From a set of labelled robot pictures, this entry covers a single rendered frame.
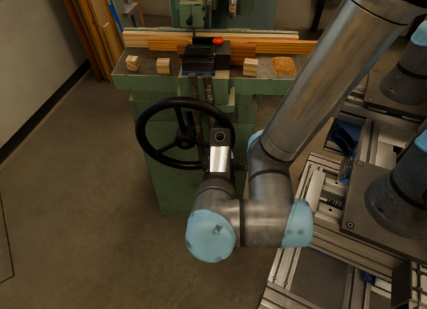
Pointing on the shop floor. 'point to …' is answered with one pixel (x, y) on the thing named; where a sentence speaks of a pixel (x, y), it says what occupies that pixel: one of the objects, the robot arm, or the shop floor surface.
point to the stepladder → (115, 0)
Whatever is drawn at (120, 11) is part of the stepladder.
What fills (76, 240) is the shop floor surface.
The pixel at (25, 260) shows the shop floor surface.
